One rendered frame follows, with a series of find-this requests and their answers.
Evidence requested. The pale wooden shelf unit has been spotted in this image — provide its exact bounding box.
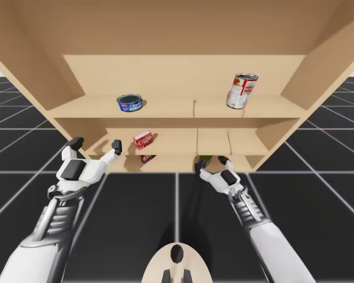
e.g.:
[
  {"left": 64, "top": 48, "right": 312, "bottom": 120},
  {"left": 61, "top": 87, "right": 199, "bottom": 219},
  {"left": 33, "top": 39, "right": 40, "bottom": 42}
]
[{"left": 0, "top": 0, "right": 354, "bottom": 173}]

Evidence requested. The green and blue rectangular can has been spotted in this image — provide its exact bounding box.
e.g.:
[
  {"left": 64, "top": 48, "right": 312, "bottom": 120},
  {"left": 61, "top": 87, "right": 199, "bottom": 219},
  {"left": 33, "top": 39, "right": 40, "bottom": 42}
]
[{"left": 198, "top": 154, "right": 214, "bottom": 169}]

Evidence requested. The blue flat can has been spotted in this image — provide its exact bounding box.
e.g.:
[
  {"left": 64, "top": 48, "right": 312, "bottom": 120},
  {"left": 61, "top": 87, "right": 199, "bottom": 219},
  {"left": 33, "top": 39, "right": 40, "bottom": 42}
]
[{"left": 116, "top": 94, "right": 145, "bottom": 113}]

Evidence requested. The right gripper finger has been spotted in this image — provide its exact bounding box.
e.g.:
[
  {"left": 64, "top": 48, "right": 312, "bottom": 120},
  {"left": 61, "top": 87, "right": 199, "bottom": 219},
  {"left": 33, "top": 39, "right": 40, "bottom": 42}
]
[
  {"left": 194, "top": 159, "right": 214, "bottom": 182},
  {"left": 217, "top": 156, "right": 236, "bottom": 172}
]

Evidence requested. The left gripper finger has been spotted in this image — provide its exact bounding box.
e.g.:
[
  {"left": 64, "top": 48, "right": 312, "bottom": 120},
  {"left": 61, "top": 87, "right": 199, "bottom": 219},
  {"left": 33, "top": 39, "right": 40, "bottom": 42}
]
[
  {"left": 60, "top": 136, "right": 86, "bottom": 162},
  {"left": 99, "top": 139, "right": 124, "bottom": 173}
]

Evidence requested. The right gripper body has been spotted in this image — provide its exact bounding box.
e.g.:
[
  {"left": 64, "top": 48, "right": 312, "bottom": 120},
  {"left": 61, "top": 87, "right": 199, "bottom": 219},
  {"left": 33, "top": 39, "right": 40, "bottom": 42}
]
[{"left": 207, "top": 169, "right": 241, "bottom": 195}]

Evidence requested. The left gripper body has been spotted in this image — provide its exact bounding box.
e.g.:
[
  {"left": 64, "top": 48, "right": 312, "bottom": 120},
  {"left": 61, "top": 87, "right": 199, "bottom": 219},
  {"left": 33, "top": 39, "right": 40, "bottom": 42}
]
[{"left": 55, "top": 157, "right": 106, "bottom": 189}]

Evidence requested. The red and white carton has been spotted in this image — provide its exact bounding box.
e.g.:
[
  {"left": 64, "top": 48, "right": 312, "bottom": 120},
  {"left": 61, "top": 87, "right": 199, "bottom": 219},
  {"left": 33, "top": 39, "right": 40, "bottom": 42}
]
[{"left": 132, "top": 131, "right": 153, "bottom": 151}]

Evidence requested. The red and white can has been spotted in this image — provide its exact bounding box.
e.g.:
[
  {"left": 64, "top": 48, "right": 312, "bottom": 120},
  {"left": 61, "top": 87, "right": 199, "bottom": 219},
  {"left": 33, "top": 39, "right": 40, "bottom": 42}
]
[{"left": 226, "top": 73, "right": 260, "bottom": 110}]

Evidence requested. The tan robot part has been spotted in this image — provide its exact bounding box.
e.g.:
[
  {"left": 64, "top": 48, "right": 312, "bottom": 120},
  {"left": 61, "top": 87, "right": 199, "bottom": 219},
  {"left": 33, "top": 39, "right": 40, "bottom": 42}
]
[{"left": 141, "top": 241, "right": 214, "bottom": 283}]

